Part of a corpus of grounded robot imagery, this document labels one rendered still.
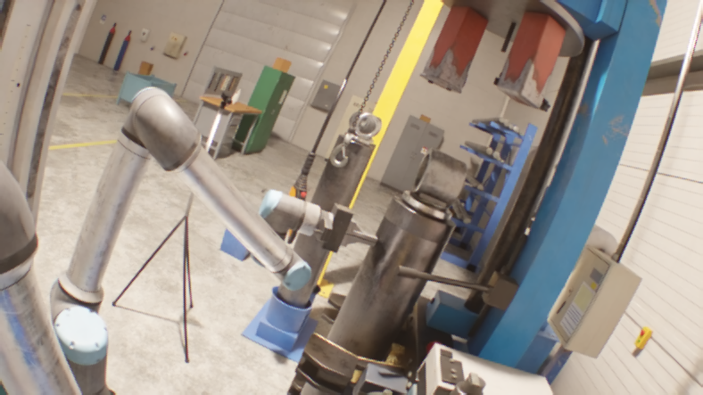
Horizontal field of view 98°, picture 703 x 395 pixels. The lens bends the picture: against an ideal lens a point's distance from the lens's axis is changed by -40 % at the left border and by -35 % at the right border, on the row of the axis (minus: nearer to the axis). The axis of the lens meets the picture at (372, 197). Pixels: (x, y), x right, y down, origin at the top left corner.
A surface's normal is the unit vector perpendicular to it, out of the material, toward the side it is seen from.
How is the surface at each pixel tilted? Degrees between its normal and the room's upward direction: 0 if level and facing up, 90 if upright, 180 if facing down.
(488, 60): 90
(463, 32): 90
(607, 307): 90
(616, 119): 90
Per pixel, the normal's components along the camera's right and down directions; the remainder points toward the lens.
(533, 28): -0.81, -0.25
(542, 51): 0.44, 0.36
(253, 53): -0.08, 0.15
